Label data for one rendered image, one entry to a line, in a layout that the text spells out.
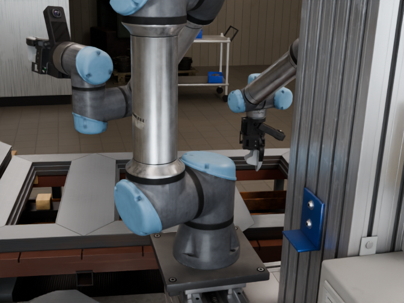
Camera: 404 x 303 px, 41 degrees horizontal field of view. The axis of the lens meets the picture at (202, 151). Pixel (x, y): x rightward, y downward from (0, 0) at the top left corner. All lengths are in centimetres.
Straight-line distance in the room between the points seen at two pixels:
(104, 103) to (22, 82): 537
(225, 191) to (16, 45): 553
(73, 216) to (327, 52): 114
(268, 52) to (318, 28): 849
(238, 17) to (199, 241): 811
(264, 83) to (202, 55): 742
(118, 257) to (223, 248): 57
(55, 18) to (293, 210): 72
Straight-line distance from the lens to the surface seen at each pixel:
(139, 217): 103
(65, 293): 170
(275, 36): 941
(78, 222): 177
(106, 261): 167
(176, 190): 103
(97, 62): 118
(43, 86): 659
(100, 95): 122
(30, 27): 648
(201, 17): 107
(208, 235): 115
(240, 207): 185
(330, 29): 89
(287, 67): 158
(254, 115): 194
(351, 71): 83
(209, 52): 909
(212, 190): 110
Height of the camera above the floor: 166
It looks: 19 degrees down
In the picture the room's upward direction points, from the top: 1 degrees clockwise
